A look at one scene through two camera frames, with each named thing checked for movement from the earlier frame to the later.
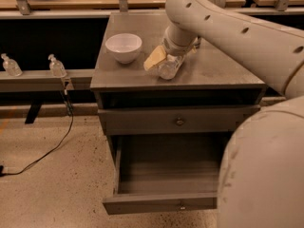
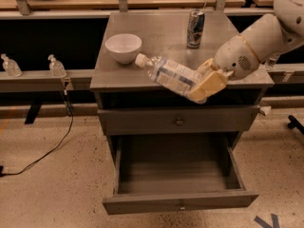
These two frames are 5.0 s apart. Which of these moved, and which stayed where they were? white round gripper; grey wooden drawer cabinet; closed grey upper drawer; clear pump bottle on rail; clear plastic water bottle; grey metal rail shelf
Moved: white round gripper; clear plastic water bottle
Stayed: clear pump bottle on rail; closed grey upper drawer; grey wooden drawer cabinet; grey metal rail shelf
